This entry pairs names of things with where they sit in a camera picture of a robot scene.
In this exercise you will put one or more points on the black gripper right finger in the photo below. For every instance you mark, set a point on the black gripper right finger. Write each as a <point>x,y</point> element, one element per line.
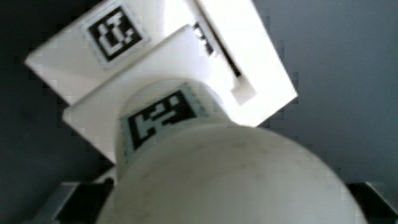
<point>376,202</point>

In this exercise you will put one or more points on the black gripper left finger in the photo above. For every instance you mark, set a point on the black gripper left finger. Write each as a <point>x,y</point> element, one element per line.
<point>72,204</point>

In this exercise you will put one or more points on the white lamp base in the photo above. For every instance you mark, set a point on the white lamp base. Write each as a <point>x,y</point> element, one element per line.
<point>136,42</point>

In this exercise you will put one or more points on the white L-shaped boundary frame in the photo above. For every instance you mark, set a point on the white L-shaped boundary frame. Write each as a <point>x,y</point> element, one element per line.
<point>263,91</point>

